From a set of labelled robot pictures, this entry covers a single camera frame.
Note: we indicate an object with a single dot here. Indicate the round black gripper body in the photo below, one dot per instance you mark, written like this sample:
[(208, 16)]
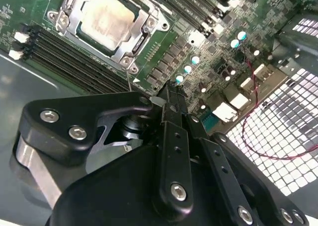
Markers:
[(111, 191)]

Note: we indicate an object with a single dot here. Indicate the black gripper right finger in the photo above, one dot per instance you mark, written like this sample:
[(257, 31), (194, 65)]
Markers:
[(216, 161)]

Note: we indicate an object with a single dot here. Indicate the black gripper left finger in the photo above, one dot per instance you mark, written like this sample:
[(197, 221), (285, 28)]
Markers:
[(62, 116)]

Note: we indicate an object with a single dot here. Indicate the CPU with silver top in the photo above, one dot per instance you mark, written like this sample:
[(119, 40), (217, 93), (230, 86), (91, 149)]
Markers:
[(104, 20)]

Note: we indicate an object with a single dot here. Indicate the metal CPU socket cover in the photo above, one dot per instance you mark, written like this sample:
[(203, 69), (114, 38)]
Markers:
[(137, 26)]

